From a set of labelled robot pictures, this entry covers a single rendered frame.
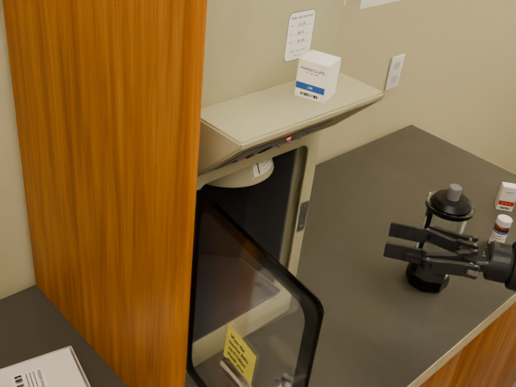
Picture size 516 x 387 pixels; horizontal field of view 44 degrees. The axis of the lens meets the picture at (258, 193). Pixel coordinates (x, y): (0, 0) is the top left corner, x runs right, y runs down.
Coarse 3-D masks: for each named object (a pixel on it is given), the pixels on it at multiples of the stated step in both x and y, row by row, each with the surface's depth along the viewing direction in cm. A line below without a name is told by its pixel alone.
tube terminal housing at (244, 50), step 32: (224, 0) 86; (256, 0) 90; (288, 0) 94; (320, 0) 99; (224, 32) 88; (256, 32) 93; (320, 32) 103; (224, 64) 91; (256, 64) 96; (288, 64) 101; (224, 96) 94; (256, 160) 107; (288, 224) 129; (288, 256) 135
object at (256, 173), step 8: (264, 160) 114; (272, 160) 117; (248, 168) 111; (256, 168) 112; (264, 168) 114; (272, 168) 116; (224, 176) 110; (232, 176) 110; (240, 176) 111; (248, 176) 111; (256, 176) 112; (264, 176) 114; (216, 184) 110; (224, 184) 110; (232, 184) 110; (240, 184) 111; (248, 184) 111
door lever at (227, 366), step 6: (222, 360) 92; (228, 360) 92; (222, 366) 92; (228, 366) 91; (234, 366) 91; (228, 372) 90; (234, 372) 90; (240, 372) 90; (234, 378) 90; (240, 378) 89; (234, 384) 90; (240, 384) 89; (246, 384) 89; (276, 384) 89
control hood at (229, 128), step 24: (240, 96) 96; (264, 96) 97; (288, 96) 98; (336, 96) 100; (360, 96) 101; (216, 120) 89; (240, 120) 90; (264, 120) 91; (288, 120) 91; (312, 120) 93; (336, 120) 106; (216, 144) 88; (240, 144) 84; (216, 168) 95
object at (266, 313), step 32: (224, 224) 91; (224, 256) 93; (256, 256) 86; (224, 288) 96; (256, 288) 88; (288, 288) 81; (192, 320) 109; (224, 320) 99; (256, 320) 90; (288, 320) 83; (320, 320) 78; (192, 352) 113; (256, 352) 93; (288, 352) 85; (224, 384) 105; (256, 384) 95; (288, 384) 87
